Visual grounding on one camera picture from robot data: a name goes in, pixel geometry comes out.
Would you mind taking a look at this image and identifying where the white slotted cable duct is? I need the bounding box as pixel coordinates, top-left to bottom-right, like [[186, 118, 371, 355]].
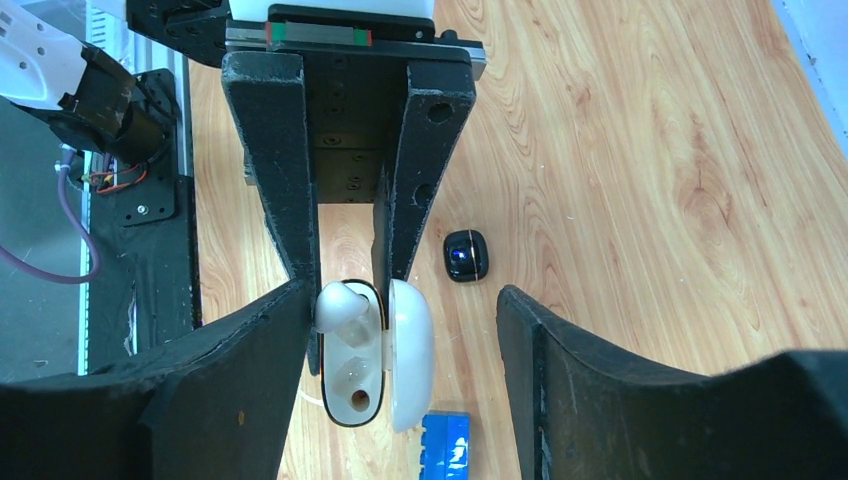
[[77, 13, 134, 378]]

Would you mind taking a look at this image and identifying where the white earbud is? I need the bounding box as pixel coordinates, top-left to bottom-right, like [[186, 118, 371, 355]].
[[315, 282, 370, 334]]

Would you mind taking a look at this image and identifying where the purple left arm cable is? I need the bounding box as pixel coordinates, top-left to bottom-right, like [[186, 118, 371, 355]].
[[0, 148, 102, 286]]

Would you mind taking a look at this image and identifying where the blue toy building block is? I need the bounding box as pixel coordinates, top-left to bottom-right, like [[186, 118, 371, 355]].
[[419, 411, 471, 480]]

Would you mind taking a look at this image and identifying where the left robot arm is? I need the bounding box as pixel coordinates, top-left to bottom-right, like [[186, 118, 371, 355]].
[[1, 1, 485, 289]]

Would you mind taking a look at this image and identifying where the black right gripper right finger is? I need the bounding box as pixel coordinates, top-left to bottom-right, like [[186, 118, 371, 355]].
[[496, 285, 847, 479]]

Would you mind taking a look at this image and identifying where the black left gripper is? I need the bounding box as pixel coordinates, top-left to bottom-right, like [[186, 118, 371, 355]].
[[221, 5, 487, 375]]

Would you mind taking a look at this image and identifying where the white earbud charging case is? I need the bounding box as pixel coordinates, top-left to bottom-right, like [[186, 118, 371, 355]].
[[317, 279, 435, 432]]

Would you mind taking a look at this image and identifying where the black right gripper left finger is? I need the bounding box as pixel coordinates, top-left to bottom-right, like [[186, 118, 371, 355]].
[[1, 280, 312, 479]]

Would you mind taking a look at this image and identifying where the white paper scrap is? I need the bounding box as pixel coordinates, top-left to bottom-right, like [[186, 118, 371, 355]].
[[298, 389, 324, 407]]

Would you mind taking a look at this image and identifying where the glossy black earbud charging case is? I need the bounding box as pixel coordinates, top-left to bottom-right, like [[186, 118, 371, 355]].
[[443, 229, 490, 283]]

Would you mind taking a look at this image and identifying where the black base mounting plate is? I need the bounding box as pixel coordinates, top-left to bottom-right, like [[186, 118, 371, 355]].
[[77, 69, 201, 375]]

